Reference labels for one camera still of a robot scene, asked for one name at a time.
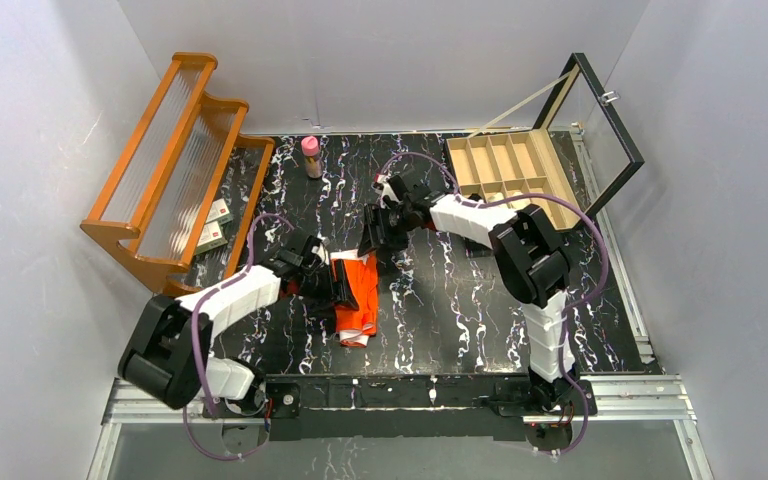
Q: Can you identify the orange boxer underwear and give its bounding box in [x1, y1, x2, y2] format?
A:
[302, 250, 379, 348]

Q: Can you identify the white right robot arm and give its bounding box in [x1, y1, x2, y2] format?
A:
[357, 173, 575, 383]

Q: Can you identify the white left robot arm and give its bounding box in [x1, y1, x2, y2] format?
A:
[117, 232, 360, 414]

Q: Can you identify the green white small box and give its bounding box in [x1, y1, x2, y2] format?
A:
[206, 198, 233, 225]

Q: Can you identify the pink capped bottle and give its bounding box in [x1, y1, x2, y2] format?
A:
[300, 136, 323, 179]

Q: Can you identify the orange wooden shelf rack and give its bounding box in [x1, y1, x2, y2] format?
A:
[80, 52, 275, 296]

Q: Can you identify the black compartment storage box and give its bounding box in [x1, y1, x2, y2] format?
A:
[447, 53, 645, 231]

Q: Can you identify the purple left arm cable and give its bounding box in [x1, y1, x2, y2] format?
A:
[181, 211, 296, 463]

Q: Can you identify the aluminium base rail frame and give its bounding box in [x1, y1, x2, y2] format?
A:
[89, 129, 717, 480]

